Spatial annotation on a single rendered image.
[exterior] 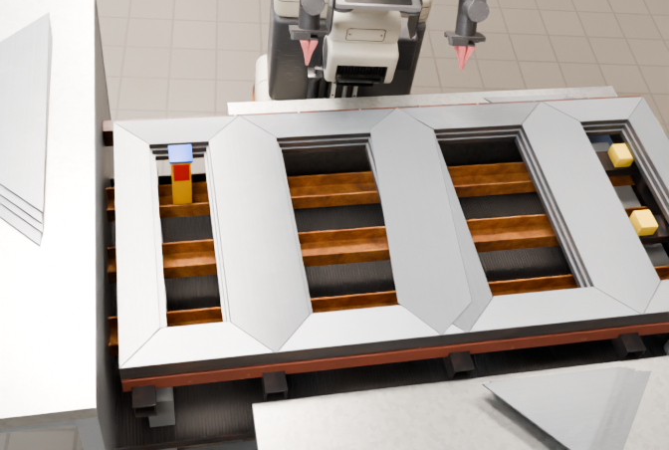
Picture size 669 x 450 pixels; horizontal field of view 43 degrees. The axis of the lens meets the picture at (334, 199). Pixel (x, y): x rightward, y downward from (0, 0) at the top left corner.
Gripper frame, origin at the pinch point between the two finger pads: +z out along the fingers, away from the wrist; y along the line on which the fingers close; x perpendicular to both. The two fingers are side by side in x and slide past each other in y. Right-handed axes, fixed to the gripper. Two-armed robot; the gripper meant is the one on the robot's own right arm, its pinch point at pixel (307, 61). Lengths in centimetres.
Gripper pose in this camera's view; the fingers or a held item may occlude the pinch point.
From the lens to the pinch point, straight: 232.7
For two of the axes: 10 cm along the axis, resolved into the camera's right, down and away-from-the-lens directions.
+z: -0.6, 9.2, 3.9
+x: -1.2, -3.9, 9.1
